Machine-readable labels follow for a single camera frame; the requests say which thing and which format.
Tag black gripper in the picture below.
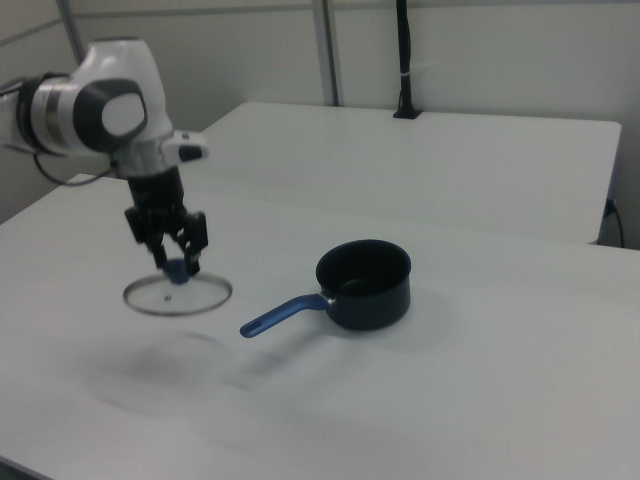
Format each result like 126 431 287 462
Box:
123 168 209 277

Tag glass lid with blue knob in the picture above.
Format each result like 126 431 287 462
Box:
122 257 235 318

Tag dark blue saucepan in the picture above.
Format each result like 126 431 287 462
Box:
239 238 413 340

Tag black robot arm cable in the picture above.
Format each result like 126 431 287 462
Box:
0 142 120 189

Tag grey metal partition post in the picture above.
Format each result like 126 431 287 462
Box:
312 0 346 108
55 0 86 64

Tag black camera stand pole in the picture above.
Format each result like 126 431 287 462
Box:
392 0 423 120

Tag black power cable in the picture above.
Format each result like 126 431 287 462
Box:
603 198 627 248

